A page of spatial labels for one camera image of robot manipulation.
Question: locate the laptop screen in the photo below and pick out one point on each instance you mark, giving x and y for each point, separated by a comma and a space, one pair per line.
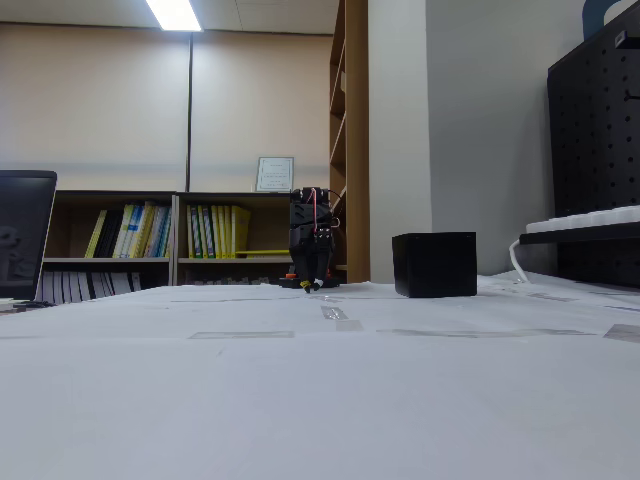
22, 235

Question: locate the tall wooden shelf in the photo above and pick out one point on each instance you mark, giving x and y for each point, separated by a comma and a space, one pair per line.
356, 125

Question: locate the white black binder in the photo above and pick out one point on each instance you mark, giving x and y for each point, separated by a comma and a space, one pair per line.
111, 284
132, 281
52, 286
91, 285
72, 286

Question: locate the blue rounded object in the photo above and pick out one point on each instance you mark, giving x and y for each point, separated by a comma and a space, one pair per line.
595, 17

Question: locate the black rail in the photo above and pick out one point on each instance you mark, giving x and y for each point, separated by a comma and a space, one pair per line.
580, 235

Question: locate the white power strip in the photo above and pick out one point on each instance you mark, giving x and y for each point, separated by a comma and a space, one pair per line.
585, 219

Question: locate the white paper table cover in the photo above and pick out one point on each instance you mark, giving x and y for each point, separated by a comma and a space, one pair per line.
300, 400

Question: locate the black book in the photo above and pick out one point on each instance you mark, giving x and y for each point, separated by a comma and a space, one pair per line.
107, 235

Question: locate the ceiling light panel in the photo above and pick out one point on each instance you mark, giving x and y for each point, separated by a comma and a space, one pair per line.
172, 14

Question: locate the clear tape strip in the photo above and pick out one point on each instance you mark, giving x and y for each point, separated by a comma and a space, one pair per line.
240, 335
475, 332
622, 332
350, 325
334, 312

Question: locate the black open box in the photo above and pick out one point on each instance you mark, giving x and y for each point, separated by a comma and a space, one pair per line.
435, 265

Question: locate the flat yellow folder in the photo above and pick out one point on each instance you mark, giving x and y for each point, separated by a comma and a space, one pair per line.
265, 252

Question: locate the low wooden bookshelf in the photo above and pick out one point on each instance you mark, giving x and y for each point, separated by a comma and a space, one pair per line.
270, 220
70, 200

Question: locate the black pegboard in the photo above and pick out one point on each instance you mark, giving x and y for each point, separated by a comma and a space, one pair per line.
595, 140

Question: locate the yellow white book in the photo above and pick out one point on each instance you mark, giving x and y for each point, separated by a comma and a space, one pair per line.
142, 230

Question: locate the framed white certificate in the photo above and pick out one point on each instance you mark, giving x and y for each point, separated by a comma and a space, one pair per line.
273, 175

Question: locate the black robot base orange clips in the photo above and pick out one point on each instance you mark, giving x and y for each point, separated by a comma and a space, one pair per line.
287, 282

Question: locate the white blue book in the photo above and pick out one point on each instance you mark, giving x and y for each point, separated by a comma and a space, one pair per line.
125, 230

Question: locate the thin yellow book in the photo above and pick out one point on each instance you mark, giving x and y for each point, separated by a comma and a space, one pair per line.
96, 234

